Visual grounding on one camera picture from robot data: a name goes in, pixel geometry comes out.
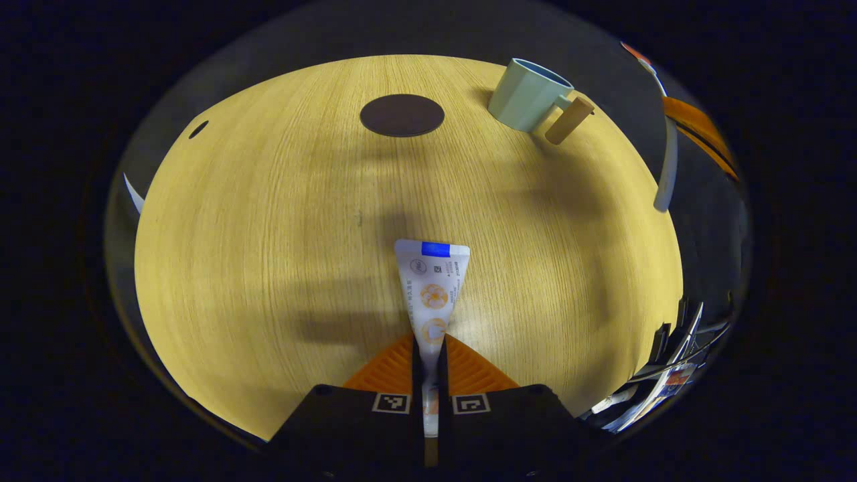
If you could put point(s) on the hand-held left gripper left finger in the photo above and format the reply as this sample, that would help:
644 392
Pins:
348 428

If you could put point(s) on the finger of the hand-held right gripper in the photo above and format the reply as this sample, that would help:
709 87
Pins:
696 127

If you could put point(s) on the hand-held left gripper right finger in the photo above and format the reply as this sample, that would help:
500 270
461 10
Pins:
515 428

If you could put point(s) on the white toothpaste tube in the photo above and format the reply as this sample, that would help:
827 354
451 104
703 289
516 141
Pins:
432 294

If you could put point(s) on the dark round coaster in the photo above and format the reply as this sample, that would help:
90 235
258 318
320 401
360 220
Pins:
402 115

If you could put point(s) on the dark metal frame clutter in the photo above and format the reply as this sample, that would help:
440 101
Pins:
669 375

